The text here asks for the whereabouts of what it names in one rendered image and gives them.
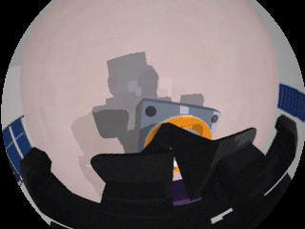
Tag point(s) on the orange and white round plate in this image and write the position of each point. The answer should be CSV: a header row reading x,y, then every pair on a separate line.
x,y
188,122

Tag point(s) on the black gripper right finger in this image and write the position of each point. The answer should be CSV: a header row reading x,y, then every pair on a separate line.
x,y
197,156

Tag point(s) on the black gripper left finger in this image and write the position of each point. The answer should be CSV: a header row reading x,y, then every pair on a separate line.
x,y
154,163

